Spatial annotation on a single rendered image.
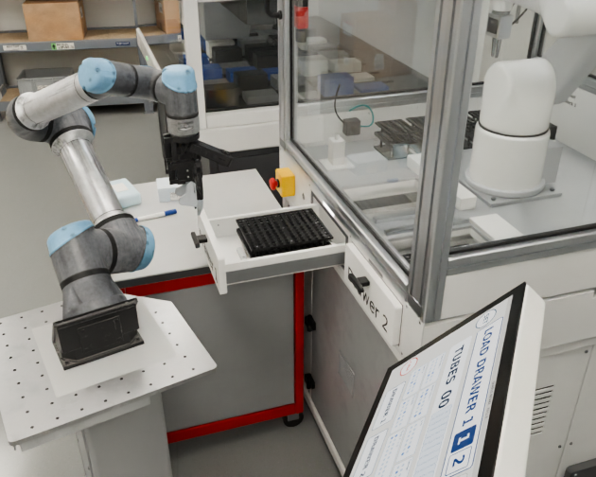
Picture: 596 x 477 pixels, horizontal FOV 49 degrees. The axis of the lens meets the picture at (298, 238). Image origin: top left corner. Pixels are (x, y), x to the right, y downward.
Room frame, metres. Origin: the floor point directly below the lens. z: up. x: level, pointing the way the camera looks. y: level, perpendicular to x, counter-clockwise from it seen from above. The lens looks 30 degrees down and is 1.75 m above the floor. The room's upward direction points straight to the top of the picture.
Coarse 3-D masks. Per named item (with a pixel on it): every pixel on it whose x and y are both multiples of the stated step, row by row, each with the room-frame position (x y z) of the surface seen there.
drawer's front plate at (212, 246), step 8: (200, 216) 1.56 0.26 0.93; (200, 224) 1.57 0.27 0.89; (208, 224) 1.51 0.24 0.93; (200, 232) 1.58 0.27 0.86; (208, 232) 1.47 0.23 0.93; (208, 240) 1.45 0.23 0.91; (216, 240) 1.42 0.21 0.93; (208, 248) 1.46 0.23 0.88; (216, 248) 1.39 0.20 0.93; (216, 256) 1.36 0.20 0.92; (208, 264) 1.48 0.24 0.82; (216, 264) 1.37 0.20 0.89; (224, 264) 1.34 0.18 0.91; (216, 272) 1.38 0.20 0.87; (224, 272) 1.34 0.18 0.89; (216, 280) 1.38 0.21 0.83; (224, 280) 1.34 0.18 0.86; (224, 288) 1.34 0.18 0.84
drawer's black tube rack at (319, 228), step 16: (256, 224) 1.56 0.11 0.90; (272, 224) 1.56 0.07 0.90; (288, 224) 1.56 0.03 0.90; (304, 224) 1.56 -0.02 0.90; (320, 224) 1.57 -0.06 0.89; (256, 240) 1.47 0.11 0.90; (272, 240) 1.53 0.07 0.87; (288, 240) 1.48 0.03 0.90; (304, 240) 1.48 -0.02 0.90; (320, 240) 1.48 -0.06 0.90; (256, 256) 1.44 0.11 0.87
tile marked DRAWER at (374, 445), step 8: (384, 432) 0.70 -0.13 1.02; (368, 440) 0.71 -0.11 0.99; (376, 440) 0.69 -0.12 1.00; (368, 448) 0.69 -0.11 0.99; (376, 448) 0.67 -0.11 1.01; (368, 456) 0.67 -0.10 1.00; (376, 456) 0.65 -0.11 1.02; (360, 464) 0.66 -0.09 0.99; (368, 464) 0.65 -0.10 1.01; (360, 472) 0.64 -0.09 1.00; (368, 472) 0.63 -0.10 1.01
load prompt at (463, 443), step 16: (496, 320) 0.78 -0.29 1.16; (480, 336) 0.77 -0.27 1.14; (496, 336) 0.73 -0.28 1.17; (480, 352) 0.72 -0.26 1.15; (496, 352) 0.69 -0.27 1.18; (480, 368) 0.68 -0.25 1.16; (464, 384) 0.67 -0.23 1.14; (480, 384) 0.64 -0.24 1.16; (464, 400) 0.63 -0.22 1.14; (480, 400) 0.61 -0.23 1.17; (464, 416) 0.60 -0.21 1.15; (480, 416) 0.58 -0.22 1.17; (464, 432) 0.57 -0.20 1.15; (448, 448) 0.56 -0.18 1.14; (464, 448) 0.54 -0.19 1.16; (448, 464) 0.53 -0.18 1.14; (464, 464) 0.51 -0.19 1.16
